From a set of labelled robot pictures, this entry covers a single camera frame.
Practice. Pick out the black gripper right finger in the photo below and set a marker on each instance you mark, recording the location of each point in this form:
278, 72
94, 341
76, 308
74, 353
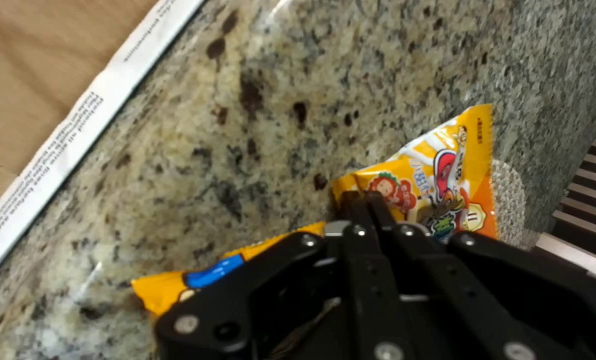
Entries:
510, 301

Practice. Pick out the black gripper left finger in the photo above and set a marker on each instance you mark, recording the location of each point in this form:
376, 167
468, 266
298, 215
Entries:
298, 301

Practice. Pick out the flat cardboard box white rim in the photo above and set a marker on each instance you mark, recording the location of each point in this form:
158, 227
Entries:
44, 66

